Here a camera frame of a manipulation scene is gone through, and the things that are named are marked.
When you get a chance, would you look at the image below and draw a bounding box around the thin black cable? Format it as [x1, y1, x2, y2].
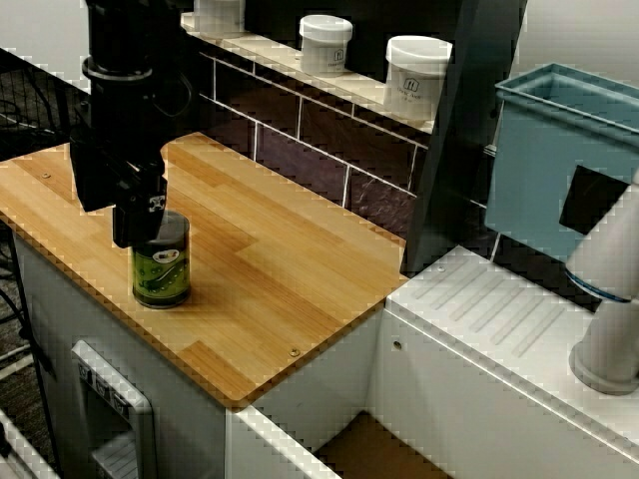
[7, 227, 64, 478]

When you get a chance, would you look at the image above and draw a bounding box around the white dishwasher front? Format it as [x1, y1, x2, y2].
[69, 339, 159, 479]

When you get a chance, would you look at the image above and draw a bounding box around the cream shelf ledge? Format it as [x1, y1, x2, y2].
[179, 12, 435, 135]

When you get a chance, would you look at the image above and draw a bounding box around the white toy kitchen cabinet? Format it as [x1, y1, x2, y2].
[12, 234, 231, 479]

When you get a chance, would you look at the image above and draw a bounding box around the black mesh screen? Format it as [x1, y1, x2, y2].
[0, 47, 94, 164]

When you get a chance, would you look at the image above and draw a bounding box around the white lidded plastic jar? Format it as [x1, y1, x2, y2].
[193, 0, 247, 37]
[299, 14, 354, 77]
[383, 34, 454, 124]

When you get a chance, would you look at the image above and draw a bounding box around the black upright pillar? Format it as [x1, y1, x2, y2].
[402, 0, 529, 278]

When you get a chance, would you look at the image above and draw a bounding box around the teal plastic bin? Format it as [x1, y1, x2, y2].
[486, 62, 639, 263]

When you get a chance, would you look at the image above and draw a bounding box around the aluminium extrusion rail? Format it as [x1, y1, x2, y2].
[0, 408, 61, 479]

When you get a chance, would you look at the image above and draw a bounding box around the pale grey toy faucet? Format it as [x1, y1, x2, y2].
[563, 167, 639, 396]

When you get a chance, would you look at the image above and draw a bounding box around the green labelled tin can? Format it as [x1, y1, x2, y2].
[132, 209, 192, 309]

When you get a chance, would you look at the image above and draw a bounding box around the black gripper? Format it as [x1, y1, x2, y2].
[68, 74, 169, 249]

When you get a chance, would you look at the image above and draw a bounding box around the white toy sink unit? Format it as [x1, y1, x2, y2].
[224, 243, 639, 479]

